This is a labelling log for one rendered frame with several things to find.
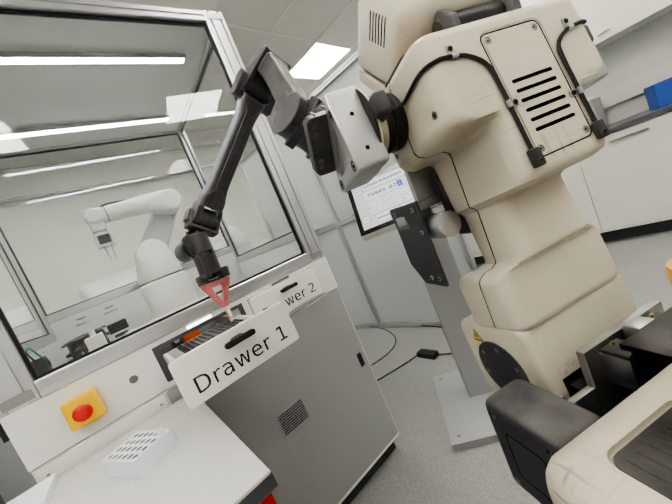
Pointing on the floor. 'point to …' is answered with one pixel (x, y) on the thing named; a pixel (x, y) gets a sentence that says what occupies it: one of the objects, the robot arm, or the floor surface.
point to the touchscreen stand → (457, 396)
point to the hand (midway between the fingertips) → (224, 303)
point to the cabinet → (291, 413)
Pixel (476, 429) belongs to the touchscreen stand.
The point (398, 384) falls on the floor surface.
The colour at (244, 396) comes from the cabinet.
